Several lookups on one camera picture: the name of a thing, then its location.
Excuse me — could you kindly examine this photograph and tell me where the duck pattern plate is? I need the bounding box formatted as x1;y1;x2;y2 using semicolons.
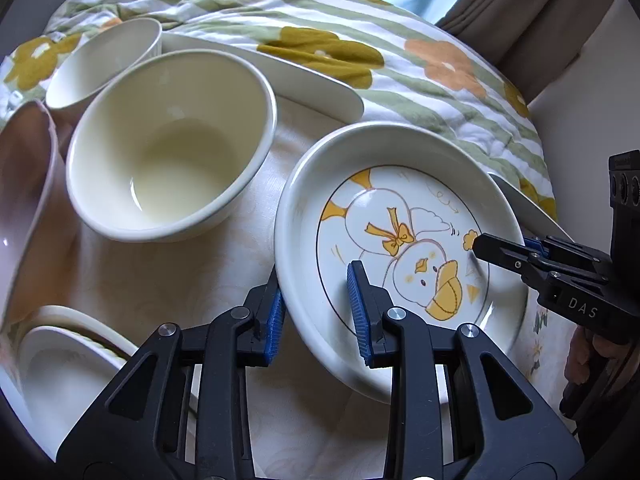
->
274;122;527;402

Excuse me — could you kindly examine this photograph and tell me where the person's right hand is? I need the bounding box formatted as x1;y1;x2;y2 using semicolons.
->
563;326;626;386

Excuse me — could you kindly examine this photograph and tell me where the floral striped duvet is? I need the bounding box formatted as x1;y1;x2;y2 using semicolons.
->
1;0;556;214

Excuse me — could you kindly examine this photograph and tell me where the pink square dish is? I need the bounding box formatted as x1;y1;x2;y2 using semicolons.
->
1;101;76;316

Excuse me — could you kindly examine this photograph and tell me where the right brown curtain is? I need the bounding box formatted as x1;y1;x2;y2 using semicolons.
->
437;0;614;103

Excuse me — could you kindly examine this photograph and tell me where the cream round bowl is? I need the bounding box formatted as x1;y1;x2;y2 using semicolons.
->
66;50;278;243

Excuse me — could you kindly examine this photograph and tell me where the floral white tablecloth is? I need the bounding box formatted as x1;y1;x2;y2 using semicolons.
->
0;94;576;480

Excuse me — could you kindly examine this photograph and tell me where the white ribbed bowl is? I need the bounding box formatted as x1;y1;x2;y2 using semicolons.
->
44;18;163;125

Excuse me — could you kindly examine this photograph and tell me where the plain white plate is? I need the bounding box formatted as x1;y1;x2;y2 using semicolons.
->
17;325;126;460

